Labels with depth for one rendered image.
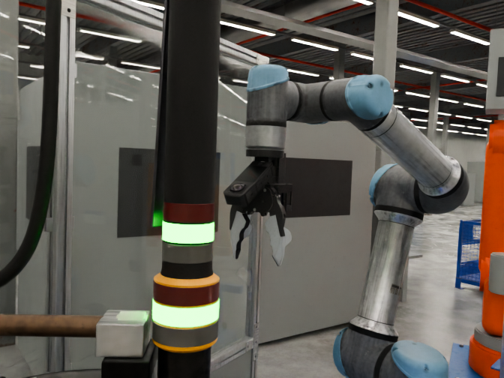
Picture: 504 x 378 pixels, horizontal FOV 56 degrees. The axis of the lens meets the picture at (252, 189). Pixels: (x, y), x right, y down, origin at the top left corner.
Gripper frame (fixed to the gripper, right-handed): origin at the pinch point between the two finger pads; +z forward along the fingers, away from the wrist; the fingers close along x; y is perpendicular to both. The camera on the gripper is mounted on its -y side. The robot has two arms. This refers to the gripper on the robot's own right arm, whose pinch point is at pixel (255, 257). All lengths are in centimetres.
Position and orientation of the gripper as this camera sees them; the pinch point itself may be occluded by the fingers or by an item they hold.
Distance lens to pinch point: 88.9
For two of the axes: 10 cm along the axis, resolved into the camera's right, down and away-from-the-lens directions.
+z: -0.4, 10.0, 0.5
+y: 5.3, -0.3, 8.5
